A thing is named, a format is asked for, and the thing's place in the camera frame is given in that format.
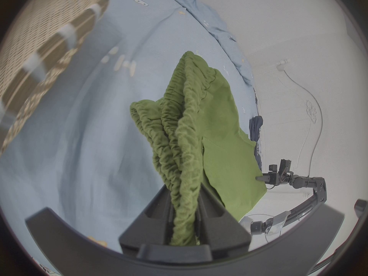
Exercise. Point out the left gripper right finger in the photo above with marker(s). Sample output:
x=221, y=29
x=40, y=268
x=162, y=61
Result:
x=221, y=223

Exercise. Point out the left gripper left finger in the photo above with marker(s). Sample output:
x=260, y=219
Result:
x=149, y=220

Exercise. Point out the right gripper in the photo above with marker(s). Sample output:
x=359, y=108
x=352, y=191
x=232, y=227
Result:
x=273, y=178

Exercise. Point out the green shorts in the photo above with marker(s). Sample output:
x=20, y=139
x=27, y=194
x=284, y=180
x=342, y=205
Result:
x=201, y=111

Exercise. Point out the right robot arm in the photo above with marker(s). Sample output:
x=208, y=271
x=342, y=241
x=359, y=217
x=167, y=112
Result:
x=316, y=185

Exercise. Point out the bed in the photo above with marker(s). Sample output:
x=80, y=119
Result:
x=86, y=125

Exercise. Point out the round woven basket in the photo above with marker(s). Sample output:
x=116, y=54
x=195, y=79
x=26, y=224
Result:
x=43, y=24

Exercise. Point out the dark blue T-shirt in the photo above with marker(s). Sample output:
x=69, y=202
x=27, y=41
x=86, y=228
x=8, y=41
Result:
x=255, y=125

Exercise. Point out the pale blue quilt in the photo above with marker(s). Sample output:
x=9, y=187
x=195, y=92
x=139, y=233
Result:
x=207, y=19

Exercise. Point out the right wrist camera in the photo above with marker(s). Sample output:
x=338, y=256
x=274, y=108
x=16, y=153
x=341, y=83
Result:
x=273, y=168

